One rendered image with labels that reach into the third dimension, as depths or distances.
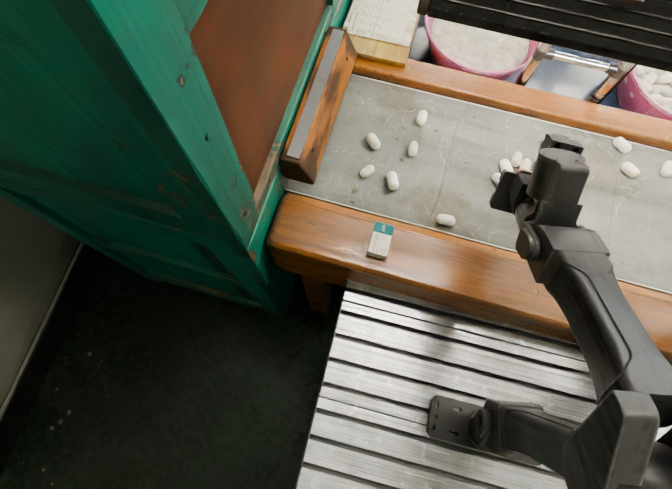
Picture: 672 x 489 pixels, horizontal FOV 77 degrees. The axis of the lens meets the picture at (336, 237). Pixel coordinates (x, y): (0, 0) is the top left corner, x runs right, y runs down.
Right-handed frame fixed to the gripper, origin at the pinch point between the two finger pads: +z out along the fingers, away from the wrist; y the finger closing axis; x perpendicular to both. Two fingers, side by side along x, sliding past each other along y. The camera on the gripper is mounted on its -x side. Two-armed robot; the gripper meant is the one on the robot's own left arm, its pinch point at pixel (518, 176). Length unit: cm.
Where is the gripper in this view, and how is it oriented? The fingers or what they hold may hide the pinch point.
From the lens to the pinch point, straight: 81.9
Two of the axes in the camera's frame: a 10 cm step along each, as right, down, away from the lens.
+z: 2.0, -4.8, 8.5
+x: -1.9, 8.3, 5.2
